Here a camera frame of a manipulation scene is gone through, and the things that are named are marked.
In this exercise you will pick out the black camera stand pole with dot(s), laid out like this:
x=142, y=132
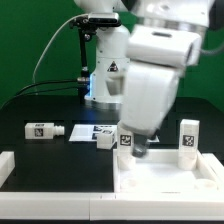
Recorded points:
x=84, y=66

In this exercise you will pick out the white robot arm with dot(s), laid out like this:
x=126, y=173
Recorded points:
x=107, y=81

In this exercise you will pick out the white square table top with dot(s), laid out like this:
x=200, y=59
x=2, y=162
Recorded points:
x=164, y=171

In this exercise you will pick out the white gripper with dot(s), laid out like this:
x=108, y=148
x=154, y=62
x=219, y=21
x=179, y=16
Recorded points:
x=158, y=59

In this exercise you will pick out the black camera on stand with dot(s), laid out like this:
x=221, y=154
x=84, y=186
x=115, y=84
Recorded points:
x=93, y=21

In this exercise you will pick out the white base tag plate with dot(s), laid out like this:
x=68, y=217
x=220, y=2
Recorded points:
x=88, y=132

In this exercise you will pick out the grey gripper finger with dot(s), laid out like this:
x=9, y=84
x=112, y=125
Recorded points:
x=141, y=145

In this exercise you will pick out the white side fence block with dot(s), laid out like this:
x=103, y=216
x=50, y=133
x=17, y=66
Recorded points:
x=7, y=164

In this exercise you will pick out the white front fence bar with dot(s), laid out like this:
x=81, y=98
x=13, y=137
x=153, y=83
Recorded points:
x=111, y=206

